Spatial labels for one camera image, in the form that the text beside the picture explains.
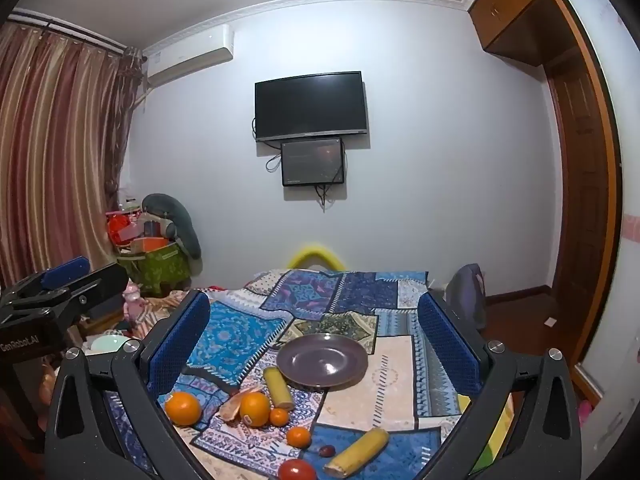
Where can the white panel door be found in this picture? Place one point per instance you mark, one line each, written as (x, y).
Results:
(617, 125)

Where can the black wall television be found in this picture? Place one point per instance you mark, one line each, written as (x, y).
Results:
(310, 105)

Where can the small dark fruit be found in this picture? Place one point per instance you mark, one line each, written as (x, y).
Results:
(327, 451)

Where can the grey backpack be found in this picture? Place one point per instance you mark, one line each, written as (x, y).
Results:
(465, 290)

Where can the red tomato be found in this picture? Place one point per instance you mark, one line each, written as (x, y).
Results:
(297, 471)

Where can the long banana piece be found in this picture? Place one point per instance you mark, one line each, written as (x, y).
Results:
(357, 452)

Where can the orange box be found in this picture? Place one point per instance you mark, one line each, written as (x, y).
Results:
(149, 244)

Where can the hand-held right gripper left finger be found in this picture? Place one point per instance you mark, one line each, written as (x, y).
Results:
(180, 342)

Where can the green storage box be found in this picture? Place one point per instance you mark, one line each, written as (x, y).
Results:
(160, 266)

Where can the red box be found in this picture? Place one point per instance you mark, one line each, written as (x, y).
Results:
(120, 227)

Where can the curtain rail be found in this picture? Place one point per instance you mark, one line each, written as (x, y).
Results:
(65, 27)

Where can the pale green bowl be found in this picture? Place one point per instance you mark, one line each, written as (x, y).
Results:
(107, 345)

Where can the small tangerine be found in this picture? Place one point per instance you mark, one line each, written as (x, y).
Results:
(279, 417)
(299, 436)

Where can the patchwork tablecloth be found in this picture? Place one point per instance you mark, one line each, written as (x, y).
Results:
(380, 395)

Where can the pink toy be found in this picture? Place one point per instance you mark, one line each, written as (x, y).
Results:
(134, 302)

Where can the small black wall screen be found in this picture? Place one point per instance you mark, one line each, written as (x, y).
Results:
(312, 162)

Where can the white air conditioner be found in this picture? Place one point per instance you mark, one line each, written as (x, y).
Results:
(190, 55)

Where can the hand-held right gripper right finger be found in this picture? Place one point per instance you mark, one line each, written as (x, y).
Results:
(445, 345)

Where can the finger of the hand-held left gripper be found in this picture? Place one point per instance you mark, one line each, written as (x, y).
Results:
(102, 282)
(65, 271)

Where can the large orange with sticker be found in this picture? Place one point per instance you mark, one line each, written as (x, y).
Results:
(256, 407)
(183, 408)

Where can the wooden overhead cabinet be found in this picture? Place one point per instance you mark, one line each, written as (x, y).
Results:
(505, 15)

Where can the striped brown curtain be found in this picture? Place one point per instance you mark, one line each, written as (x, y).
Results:
(50, 135)

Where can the purple plate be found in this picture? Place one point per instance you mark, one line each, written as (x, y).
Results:
(320, 360)

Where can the short banana piece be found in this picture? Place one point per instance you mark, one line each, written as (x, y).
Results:
(277, 387)

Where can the white paper scrap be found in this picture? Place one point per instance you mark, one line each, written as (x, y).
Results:
(551, 322)

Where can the wooden door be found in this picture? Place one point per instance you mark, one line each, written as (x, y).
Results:
(580, 160)

